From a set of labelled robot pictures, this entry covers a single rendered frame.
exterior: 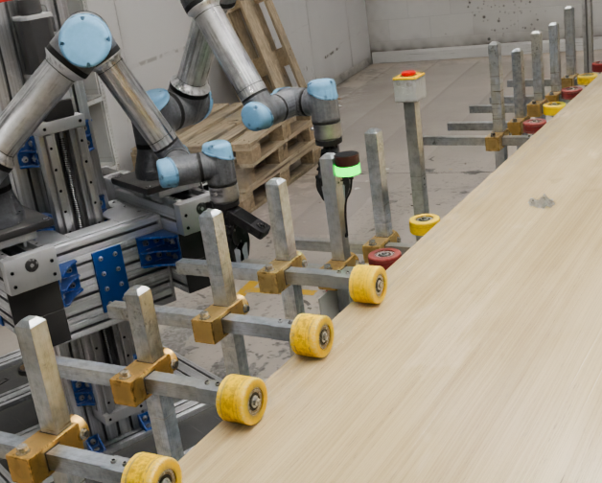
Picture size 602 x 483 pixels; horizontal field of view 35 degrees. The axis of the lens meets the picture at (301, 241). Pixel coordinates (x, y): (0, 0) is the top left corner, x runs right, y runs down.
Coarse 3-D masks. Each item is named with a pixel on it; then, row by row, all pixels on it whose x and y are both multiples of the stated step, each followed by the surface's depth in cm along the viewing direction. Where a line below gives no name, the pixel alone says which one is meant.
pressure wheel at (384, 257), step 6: (372, 252) 227; (378, 252) 227; (384, 252) 224; (390, 252) 226; (396, 252) 225; (372, 258) 223; (378, 258) 223; (384, 258) 222; (390, 258) 222; (396, 258) 222; (372, 264) 223; (378, 264) 222; (384, 264) 222; (390, 264) 222
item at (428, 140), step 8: (424, 136) 347; (432, 136) 346; (440, 136) 344; (448, 136) 343; (456, 136) 341; (464, 136) 340; (472, 136) 338; (480, 136) 337; (504, 136) 332; (512, 136) 331; (520, 136) 330; (528, 136) 328; (424, 144) 347; (432, 144) 345; (440, 144) 344; (448, 144) 342; (456, 144) 341; (464, 144) 339; (472, 144) 338; (480, 144) 336; (504, 144) 332; (512, 144) 330; (520, 144) 329
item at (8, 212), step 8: (0, 192) 239; (8, 192) 241; (0, 200) 239; (8, 200) 241; (16, 200) 244; (0, 208) 239; (8, 208) 240; (16, 208) 244; (0, 216) 239; (8, 216) 240; (16, 216) 242; (24, 216) 245; (0, 224) 239; (8, 224) 240
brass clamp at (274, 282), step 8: (296, 256) 213; (304, 256) 216; (280, 264) 209; (288, 264) 209; (296, 264) 212; (304, 264) 214; (264, 272) 206; (272, 272) 205; (280, 272) 206; (264, 280) 207; (272, 280) 206; (280, 280) 206; (264, 288) 208; (272, 288) 207; (280, 288) 207
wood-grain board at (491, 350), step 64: (576, 128) 311; (512, 192) 258; (576, 192) 251; (448, 256) 220; (512, 256) 214; (576, 256) 210; (384, 320) 191; (448, 320) 187; (512, 320) 184; (576, 320) 180; (320, 384) 169; (384, 384) 166; (448, 384) 163; (512, 384) 160; (576, 384) 158; (192, 448) 155; (256, 448) 152; (320, 448) 150; (384, 448) 147; (448, 448) 145; (512, 448) 143; (576, 448) 140
